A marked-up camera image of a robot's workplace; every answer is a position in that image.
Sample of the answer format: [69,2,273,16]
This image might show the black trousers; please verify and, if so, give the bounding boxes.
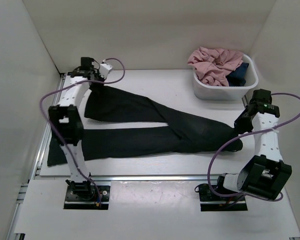
[46,85,243,167]

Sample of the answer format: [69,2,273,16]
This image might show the white plastic basket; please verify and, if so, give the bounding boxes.
[192,53,260,102]

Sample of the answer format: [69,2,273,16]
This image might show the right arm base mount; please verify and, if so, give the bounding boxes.
[194,183,248,212]

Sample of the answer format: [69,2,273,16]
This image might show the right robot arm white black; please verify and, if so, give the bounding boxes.
[214,89,292,201]

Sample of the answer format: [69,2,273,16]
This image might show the aluminium frame rail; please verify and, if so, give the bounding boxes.
[0,72,61,240]

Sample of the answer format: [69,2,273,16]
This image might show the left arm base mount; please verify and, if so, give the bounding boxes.
[63,180,111,210]

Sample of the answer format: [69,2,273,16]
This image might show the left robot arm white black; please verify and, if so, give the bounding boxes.
[48,57,113,200]

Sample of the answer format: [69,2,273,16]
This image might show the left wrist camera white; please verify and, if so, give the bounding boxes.
[99,61,113,79]

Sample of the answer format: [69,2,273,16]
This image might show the pink crumpled garment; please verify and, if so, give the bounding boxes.
[187,46,244,87]

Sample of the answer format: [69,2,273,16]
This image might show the navy blue garment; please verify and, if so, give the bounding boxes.
[226,62,249,87]

